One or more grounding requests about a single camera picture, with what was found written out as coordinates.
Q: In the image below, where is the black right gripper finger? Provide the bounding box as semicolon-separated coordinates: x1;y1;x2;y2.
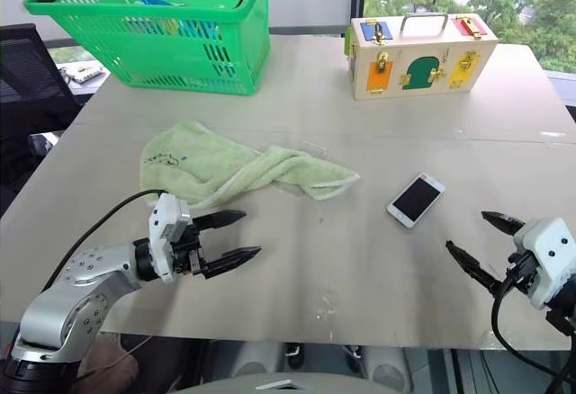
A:
481;210;527;237
445;239;504;297

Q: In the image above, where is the blue package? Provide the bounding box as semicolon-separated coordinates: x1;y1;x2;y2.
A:
136;0;222;43

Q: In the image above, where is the light green towel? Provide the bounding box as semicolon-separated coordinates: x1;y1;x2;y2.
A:
139;120;361;210

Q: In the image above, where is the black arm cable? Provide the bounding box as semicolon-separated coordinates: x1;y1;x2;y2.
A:
41;189;170;292
490;274;576;394

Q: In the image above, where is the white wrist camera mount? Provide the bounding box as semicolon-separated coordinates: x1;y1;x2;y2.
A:
512;217;576;310
147;193;194;283

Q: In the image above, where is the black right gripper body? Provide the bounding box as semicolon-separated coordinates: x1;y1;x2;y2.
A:
496;251;542;297

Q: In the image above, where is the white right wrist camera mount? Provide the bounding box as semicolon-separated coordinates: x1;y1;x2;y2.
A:
512;217;576;310

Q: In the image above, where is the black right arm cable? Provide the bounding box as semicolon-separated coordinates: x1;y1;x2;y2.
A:
490;274;576;394

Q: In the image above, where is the white flat desk item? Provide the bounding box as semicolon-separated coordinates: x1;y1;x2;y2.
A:
59;63;108;85

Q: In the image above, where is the grey rounded shape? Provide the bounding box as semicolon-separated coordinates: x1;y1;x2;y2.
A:
362;345;413;394

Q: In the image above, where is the green plastic shopping basket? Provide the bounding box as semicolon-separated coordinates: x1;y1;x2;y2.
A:
22;0;278;97

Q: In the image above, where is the black office chair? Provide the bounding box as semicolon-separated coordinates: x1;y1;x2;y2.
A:
0;23;86;216

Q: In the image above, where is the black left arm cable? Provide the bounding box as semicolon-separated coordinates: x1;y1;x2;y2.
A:
41;189;170;292

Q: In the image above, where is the grey robot torso top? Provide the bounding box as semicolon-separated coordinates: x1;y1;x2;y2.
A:
173;371;409;394

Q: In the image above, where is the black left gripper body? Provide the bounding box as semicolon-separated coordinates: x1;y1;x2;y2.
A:
172;217;212;279

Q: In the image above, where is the brown rounded object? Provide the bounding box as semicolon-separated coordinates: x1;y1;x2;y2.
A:
80;337;141;394

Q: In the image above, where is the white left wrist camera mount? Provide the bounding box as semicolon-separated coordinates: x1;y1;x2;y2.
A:
147;193;194;283

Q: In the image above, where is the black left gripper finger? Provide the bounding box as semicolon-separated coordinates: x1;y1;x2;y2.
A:
193;209;248;234
203;246;264;281

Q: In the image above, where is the wooden lock box toy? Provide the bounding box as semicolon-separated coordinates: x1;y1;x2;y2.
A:
345;12;500;102

